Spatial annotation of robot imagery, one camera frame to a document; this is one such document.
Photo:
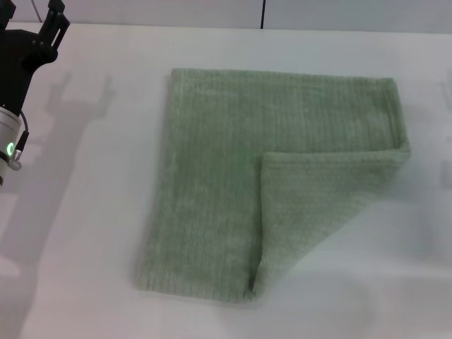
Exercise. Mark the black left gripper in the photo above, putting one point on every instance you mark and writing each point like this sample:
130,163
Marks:
21,56

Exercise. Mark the light green ribbed towel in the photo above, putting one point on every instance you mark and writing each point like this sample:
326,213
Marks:
212,176

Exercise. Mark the black vertical bar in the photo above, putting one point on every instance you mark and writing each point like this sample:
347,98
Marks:
262,14

